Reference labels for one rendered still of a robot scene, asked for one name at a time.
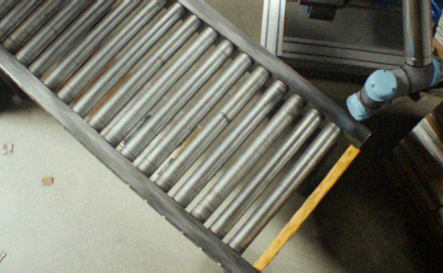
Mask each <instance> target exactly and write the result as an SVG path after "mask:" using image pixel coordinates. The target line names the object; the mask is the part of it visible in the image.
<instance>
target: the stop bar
mask: <svg viewBox="0 0 443 273"><path fill-rule="evenodd" d="M359 151H360V149H358V147H357V146H355V145H354V144H352V145H351V146H350V147H349V148H348V150H347V151H346V152H345V153H344V154H343V155H342V156H341V158H340V159H339V160H338V161H337V163H336V165H335V166H334V168H333V169H332V170H331V171H330V172H329V173H328V174H327V175H326V177H325V178H324V179H323V180H322V182H321V183H320V185H319V186H318V187H317V188H316V189H315V191H314V192H312V194H311V195H310V196H309V197H308V198H307V200H306V201H305V202H304V204H303V206H302V207H301V209H300V210H299V211H298V212H297V213H296V214H295V215H294V216H293V218H292V219H291V220H290V221H289V222H288V223H287V224H286V225H285V227H284V228H283V229H282V230H281V231H280V233H279V234H278V236H277V237H276V238H275V240H274V241H273V242H272V243H271V244H270V245H269V246H268V247H267V249H266V250H265V251H264V252H263V254H262V255H261V256H259V258H258V259H257V260H256V262H255V263H254V264H253V265H252V267H253V268H254V269H255V270H256V271H257V272H258V273H262V271H263V270H264V269H265V267H266V266H267V265H268V264H269V263H270V262H271V261H272V260H273V257H274V256H275V255H277V254H278V252H279V250H280V249H281V248H282V247H283V246H284V245H285V244H286V243H287V241H288V240H290V238H291V237H292V236H293V235H294V233H295V232H296V230H297V228H298V227H299V226H300V225H301V224H302V223H303V222H304V220H305V219H306V218H307V216H308V215H309V214H310V213H311V212H312V210H313V209H314V208H315V207H316V206H317V205H318V203H319V202H320V201H321V200H322V198H323V197H324V196H325V195H326V193H327V192H328V191H329V189H330V188H331V187H332V186H333V184H334V183H335V182H336V180H337V179H338V178H339V177H340V176H341V175H342V174H343V172H344V171H345V170H346V169H347V167H348V166H349V165H350V163H351V162H352V161H353V159H354V158H355V157H356V156H357V155H358V152H359Z"/></svg>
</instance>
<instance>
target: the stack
mask: <svg viewBox="0 0 443 273"><path fill-rule="evenodd" d="M429 116H430V117H431V118H432V120H433V121H434V123H436V124H437V127H438V128H439V130H440V131H441V133H442V134H443V99H442V100H441V102H440V103H439V104H437V105H436V106H435V108H434V109H433V110H432V111H431V112H430V114H429ZM408 138H409V139H410V140H411V142H412V143H413V145H414V146H415V147H416V148H417V150H418V152H419V153H420V154H421V156H422V158H423V159H424V160H425V161H426V163H427V165H428V166H429V167H430V168H431V170H432V172H433V173H434V175H435V176H436V178H437V179H438V180H439V182H440V184H441V185H442V187H443V143H441V140H440V139H439V138H438V137H437V134H436V133H434V131H433V128H432V127H431V126H430V124H429V123H428V122H427V120H426V119H425V118H424V119H422V121H420V122H419V123H418V125H417V126H416V127H415V128H414V129H413V130H412V131H411V132H410V133H408ZM390 152H391V154H392V155H393V156H394V158H395V159H396V160H397V162H398V163H399V164H400V167H401V169H403V171H404V172H405V175H406V176H407V177H408V179H409V180H410V182H411V183H412V185H413V186H414V188H415V190H416V191H417V193H418V195H419V196H420V197H421V198H422V201H423V203H424V204H425V205H426V208H427V209H428V211H430V210H433V211H431V212H430V213H431V215H432V216H433V218H434V219H435V222H436V223H437V224H438V225H439V228H440V229H441V230H442V231H443V195H442V194H441V191H440V190H439V189H438V187H437V186H436V185H435V183H434V181H433V180H432V179H431V177H430V175H429V174H428V173H427V171H426V170H425V168H424V167H423V166H422V165H421V162H420V161H419V160H418V158H417V156H416V155H415V154H414V152H413V151H412V149H411V148H410V147H409V145H407V142H406V141H405V139H402V140H401V141H400V142H399V143H398V144H397V145H396V146H395V148H394V149H393V150H391V151H390ZM378 163H379V165H380V168H381V169H382V170H383V172H384V173H385V174H386V176H387V177H388V179H389V181H390V182H391V184H392V185H393V187H394V188H395V189H396V192H397V193H398V194H399V195H400V196H401V199H402V201H403V202H404V203H405V204H406V205H405V206H406V207H407V208H408V210H409V211H410V213H411V214H412V215H413V217H414V219H415V220H416V222H417V224H418V225H419V227H420V228H421V230H422V231H423V232H424V235H425V236H426V237H427V240H428V241H429V242H430V245H431V246H432V247H433V248H434V250H435V251H436V253H437V255H438V256H439V258H440V260H441V262H442V263H443V249H442V248H443V238H442V237H441V236H440V234H439V233H438V231H437V230H436V228H435V227H434V225H433V224H432V222H431V220H430V219H429V218H428V216H427V214H428V213H429V212H426V213H425V212H424V211H425V210H424V209H423V207H422V206H421V204H420V202H419V201H418V200H417V198H416V197H415V195H414V194H413V191H412V190H411V189H410V188H409V187H408V183H407V182H406V181H405V180H404V178H403V177H402V175H401V174H400V172H399V170H398V169H397V168H396V166H395V164H394V163H393V161H392V160H391V159H390V158H389V156H388V154H387V155H385V156H384V157H383V158H382V159H381V161H379V162H378ZM404 189H405V190H406V191H407V192H406V191H405V190H404ZM408 195H409V196H408ZM409 197H410V198H411V199H410V198H409ZM413 202H414V203H413ZM416 207H417V208H418V209H417V208H416ZM422 216H423V217H422ZM430 229H431V230H432V231H431V230H430ZM434 235H435V236H434ZM437 239H438V240H439V241H438V240H437ZM441 245H442V246H441ZM441 247H442V248H441Z"/></svg>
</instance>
